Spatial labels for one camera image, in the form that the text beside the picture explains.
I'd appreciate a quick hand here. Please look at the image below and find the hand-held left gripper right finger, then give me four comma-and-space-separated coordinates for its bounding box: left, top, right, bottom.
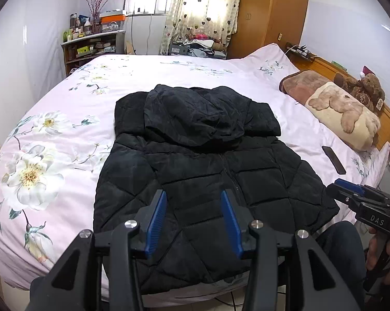
220, 189, 364, 311

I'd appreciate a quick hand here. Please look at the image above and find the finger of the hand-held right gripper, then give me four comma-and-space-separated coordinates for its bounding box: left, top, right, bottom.
326, 183, 364, 213
335, 178, 389, 199

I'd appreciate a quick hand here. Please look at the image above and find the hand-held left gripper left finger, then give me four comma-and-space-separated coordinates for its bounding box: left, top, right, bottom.
26, 189, 168, 311

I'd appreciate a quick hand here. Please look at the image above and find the black puffer jacket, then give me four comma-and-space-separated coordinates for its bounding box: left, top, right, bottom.
93, 84, 341, 295

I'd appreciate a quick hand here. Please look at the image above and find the pile of clothes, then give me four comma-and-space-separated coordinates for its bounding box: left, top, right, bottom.
167, 32, 230, 59

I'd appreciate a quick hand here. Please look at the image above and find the person's right hand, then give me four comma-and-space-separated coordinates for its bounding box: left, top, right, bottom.
365, 226, 390, 286

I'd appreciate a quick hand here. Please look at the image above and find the black smartphone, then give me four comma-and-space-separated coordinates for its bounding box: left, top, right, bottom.
321, 146, 347, 175

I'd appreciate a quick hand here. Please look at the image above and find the person's right leg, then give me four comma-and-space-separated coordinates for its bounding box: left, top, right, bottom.
315, 221, 369, 302

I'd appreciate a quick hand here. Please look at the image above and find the rolled bear print blanket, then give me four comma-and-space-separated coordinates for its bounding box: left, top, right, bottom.
303, 81, 381, 152

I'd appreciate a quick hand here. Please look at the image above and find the brown teddy bear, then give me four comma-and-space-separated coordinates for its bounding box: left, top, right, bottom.
333, 71, 386, 112

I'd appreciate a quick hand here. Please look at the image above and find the brown plush pillow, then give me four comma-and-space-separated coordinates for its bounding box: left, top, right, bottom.
278, 70, 331, 102

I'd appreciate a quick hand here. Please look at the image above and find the wooden headboard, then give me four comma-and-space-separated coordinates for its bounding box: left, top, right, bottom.
290, 53, 390, 151

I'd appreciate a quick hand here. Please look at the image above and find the power strip with chargers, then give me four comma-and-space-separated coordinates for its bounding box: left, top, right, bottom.
285, 42, 315, 60

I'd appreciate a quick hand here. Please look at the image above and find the bed with pink floral sheet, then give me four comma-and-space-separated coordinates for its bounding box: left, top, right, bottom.
0, 43, 390, 300

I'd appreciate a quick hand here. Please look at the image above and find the black box device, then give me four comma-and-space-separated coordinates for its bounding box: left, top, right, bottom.
168, 44, 190, 58

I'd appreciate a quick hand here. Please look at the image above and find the wooden shelf unit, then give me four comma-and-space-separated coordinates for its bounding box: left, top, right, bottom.
61, 31, 126, 77

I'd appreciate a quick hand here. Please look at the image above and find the white cabinet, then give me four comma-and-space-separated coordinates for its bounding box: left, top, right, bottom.
124, 15, 168, 55

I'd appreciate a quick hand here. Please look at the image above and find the wooden wardrobe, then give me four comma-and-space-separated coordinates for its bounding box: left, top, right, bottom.
227, 0, 311, 60

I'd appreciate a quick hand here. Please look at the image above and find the orange storage box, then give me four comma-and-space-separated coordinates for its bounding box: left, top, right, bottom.
99, 15, 126, 33

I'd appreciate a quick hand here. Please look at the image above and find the group of bottles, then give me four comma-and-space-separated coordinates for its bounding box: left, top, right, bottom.
63, 13, 102, 43

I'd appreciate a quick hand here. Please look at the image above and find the heart print curtain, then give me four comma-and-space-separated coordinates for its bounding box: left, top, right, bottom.
159, 0, 244, 55

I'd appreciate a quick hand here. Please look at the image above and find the black floor cable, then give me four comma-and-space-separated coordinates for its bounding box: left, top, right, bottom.
214, 293, 247, 311

